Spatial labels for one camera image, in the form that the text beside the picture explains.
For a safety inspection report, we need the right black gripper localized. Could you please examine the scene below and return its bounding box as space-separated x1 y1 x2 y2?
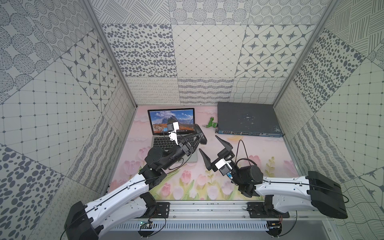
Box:
200 134 244 186

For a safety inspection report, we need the black wireless mouse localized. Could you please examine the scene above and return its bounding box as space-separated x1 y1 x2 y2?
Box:
194 124 208 145

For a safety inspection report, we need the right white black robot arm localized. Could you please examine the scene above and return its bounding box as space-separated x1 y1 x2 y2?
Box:
199 138 349 219

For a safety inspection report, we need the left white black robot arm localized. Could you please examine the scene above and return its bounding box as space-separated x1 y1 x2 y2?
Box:
63 131 207 240

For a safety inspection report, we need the silver open laptop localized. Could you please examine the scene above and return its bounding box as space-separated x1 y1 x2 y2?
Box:
148 108 199 152

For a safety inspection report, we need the pink floral table mat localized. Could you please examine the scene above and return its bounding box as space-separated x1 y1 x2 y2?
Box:
108 106 301 200

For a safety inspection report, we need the dark grey network switch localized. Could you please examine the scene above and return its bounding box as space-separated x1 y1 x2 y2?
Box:
216 102 285 138

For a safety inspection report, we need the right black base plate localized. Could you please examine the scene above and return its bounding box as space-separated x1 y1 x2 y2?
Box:
246 202 290 219

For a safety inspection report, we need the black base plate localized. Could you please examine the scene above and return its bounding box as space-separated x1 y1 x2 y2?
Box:
246 202 290 219
141 202 171 219

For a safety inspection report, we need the aluminium mounting rail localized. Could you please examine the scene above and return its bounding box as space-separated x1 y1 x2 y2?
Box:
85 199 334 222

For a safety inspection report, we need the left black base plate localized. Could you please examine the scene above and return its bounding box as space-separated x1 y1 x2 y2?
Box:
141 202 171 219

